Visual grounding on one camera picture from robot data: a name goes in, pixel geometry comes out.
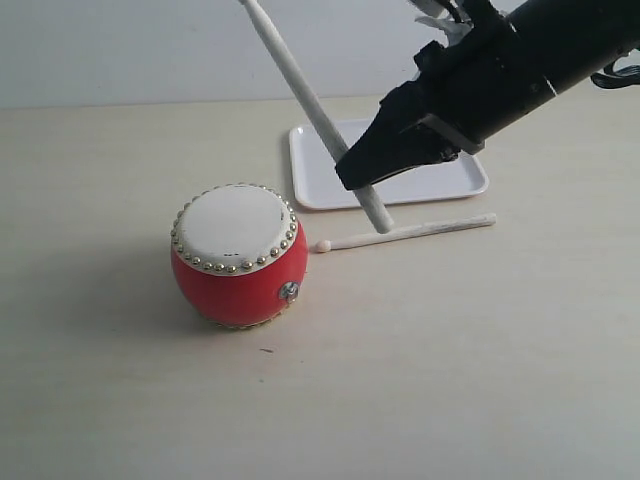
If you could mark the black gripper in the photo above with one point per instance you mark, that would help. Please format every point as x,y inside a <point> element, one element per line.
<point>464,93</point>

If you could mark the wooden drumstick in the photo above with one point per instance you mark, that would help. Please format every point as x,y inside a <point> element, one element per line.
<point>407,232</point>
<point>275,44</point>

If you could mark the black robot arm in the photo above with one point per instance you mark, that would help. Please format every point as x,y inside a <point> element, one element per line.
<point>571,40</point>

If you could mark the red small drum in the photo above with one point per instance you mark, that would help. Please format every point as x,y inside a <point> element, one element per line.
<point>239,254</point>

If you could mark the white rectangular tray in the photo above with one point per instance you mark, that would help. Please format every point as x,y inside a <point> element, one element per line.
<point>317,186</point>

